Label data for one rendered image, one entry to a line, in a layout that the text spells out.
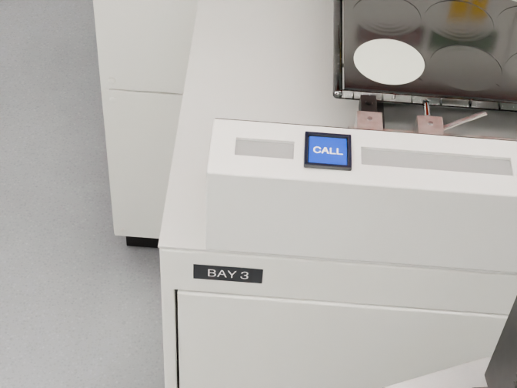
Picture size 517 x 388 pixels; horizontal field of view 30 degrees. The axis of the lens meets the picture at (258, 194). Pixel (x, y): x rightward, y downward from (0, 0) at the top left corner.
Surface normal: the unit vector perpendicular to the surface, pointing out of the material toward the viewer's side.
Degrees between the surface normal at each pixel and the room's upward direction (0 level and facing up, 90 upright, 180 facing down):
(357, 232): 90
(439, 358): 90
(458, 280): 90
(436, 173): 0
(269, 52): 0
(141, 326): 0
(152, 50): 90
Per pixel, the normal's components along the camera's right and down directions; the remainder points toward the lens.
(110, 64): -0.06, 0.73
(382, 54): 0.05, -0.68
